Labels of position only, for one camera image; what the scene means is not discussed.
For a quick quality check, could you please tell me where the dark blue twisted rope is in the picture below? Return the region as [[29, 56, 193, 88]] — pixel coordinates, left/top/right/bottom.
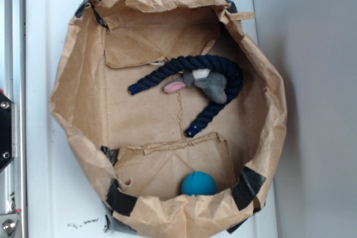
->
[[128, 56, 244, 138]]

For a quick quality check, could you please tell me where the brown paper bag bin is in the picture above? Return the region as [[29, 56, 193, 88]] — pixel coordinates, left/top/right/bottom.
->
[[50, 0, 287, 237]]

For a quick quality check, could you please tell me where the grey plush mouse toy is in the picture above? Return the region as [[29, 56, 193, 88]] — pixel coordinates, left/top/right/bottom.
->
[[162, 69, 228, 104]]

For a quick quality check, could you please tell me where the teal rubber ball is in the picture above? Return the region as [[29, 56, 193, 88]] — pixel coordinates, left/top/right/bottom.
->
[[181, 171, 218, 196]]

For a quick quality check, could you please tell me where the white plastic tray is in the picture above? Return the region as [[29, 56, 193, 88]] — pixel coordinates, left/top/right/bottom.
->
[[25, 0, 279, 238]]

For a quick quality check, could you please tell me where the black mounting plate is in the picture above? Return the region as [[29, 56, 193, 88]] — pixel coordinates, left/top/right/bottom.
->
[[1, 89, 16, 173]]

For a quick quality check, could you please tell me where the silver metal rail frame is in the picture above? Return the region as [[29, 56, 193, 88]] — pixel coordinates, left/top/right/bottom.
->
[[1, 0, 28, 237]]

